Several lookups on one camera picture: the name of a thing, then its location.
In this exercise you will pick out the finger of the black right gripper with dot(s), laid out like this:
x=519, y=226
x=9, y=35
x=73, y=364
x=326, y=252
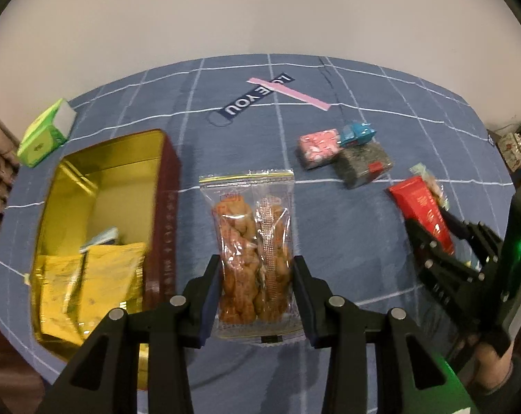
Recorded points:
x=437, y=262
x=484, y=241

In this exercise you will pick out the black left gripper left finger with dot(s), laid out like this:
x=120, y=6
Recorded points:
x=102, y=377

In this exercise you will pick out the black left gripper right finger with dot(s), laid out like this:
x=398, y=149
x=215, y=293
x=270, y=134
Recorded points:
x=411, y=376

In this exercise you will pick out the red snack packet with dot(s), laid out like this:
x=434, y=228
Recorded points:
x=416, y=202

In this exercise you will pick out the yellow snack packet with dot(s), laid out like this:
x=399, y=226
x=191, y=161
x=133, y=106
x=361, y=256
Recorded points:
x=55, y=290
x=112, y=278

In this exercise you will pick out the clear bag of fried twists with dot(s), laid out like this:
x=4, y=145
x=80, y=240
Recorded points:
x=252, y=214

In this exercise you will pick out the navy blue snack packet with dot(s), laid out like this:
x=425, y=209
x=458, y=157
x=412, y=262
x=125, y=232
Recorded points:
x=109, y=236

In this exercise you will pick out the person's right hand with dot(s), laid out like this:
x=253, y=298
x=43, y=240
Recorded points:
x=491, y=370

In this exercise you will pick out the small clear nut packet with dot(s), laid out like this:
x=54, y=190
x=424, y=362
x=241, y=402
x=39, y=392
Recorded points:
x=432, y=183

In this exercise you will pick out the cluttered side shelf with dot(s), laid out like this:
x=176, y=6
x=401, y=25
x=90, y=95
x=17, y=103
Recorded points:
x=508, y=141

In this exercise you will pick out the gold and maroon toffee tin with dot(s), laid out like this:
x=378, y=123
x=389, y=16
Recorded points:
x=130, y=183

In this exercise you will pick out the blue checked tablecloth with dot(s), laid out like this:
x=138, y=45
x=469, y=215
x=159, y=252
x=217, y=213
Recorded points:
x=231, y=114

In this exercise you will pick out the dark sesame snack bar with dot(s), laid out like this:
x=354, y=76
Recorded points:
x=359, y=165

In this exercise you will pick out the teal wrapped candy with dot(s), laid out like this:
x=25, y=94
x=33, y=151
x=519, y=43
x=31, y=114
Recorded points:
x=355, y=134

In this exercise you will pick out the pink floral candy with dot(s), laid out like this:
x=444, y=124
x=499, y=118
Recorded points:
x=319, y=148

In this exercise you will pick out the green tissue pack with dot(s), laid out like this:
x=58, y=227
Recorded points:
x=47, y=133

